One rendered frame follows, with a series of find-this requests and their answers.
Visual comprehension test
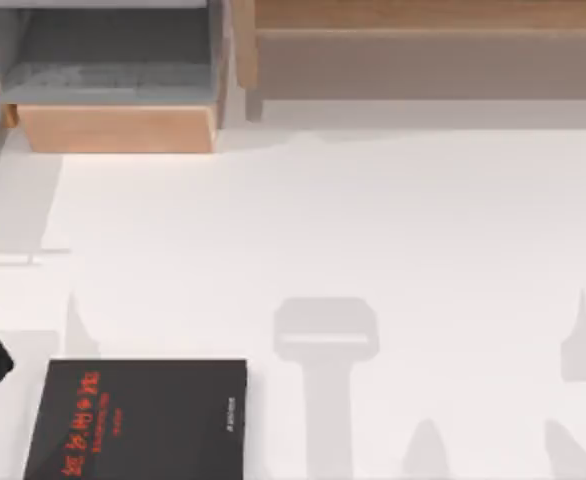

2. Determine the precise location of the pale wooden drawer front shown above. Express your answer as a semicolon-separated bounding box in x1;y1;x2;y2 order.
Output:
15;103;219;154

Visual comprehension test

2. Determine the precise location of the wooden open shelf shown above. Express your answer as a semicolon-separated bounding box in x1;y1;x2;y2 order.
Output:
232;0;586;123

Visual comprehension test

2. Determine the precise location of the black book with red lettering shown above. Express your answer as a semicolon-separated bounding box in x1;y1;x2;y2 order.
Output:
22;357;249;480

